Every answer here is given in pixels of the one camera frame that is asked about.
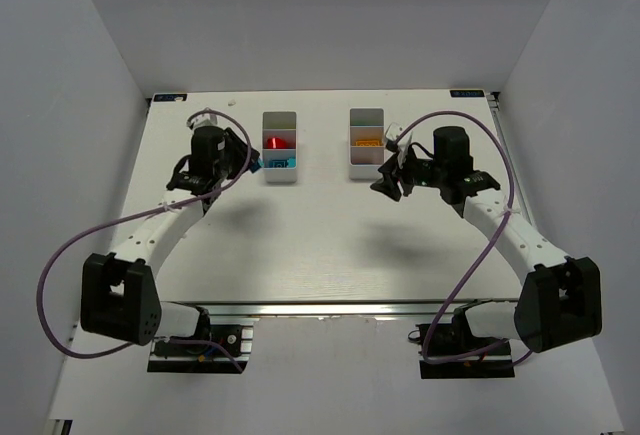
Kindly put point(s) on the white divided container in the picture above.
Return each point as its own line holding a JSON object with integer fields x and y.
{"x": 366, "y": 147}
{"x": 281, "y": 124}

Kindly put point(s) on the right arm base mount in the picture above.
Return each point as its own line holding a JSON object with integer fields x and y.
{"x": 456, "y": 354}

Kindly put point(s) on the teal printed lego piece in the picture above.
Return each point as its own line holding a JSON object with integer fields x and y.
{"x": 278, "y": 164}

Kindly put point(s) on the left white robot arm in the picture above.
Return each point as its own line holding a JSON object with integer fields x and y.
{"x": 119, "y": 296}

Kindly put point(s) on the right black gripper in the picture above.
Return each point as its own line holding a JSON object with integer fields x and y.
{"x": 404, "y": 175}

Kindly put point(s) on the yellow orange teal lego stack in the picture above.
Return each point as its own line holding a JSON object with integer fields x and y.
{"x": 368, "y": 143}

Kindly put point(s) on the aluminium rail frame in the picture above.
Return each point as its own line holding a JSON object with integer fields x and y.
{"x": 320, "y": 310}

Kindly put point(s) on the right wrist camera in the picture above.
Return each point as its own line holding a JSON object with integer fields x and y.
{"x": 397, "y": 140}

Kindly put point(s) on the blue table label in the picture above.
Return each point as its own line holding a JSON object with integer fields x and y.
{"x": 169, "y": 97}
{"x": 467, "y": 93}

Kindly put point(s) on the right blue table label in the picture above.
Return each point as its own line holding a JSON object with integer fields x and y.
{"x": 467, "y": 93}

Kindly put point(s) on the left blue table label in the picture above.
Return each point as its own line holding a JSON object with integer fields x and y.
{"x": 169, "y": 97}

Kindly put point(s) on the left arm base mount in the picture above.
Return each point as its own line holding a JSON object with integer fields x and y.
{"x": 220, "y": 345}

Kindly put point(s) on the red round lego piece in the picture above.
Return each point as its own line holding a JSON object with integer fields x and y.
{"x": 276, "y": 143}

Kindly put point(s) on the left white divided container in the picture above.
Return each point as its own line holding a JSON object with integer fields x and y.
{"x": 281, "y": 124}

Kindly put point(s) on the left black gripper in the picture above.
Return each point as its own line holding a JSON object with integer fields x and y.
{"x": 239, "y": 150}

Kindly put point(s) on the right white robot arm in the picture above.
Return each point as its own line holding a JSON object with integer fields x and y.
{"x": 560, "y": 300}

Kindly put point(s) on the right white divided container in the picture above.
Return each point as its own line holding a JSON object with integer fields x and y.
{"x": 366, "y": 147}

